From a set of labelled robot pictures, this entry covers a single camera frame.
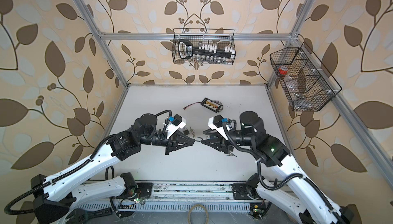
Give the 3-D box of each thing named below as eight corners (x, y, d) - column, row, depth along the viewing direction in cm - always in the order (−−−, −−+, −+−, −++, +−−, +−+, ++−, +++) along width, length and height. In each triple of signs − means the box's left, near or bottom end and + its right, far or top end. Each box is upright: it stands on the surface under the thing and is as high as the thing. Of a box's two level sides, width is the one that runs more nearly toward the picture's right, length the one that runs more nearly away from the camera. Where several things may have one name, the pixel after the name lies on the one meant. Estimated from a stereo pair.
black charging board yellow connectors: (200, 105, 111) (200, 103, 109) (205, 98, 116) (205, 96, 114) (220, 114, 106) (220, 112, 104) (224, 106, 111) (225, 104, 109)
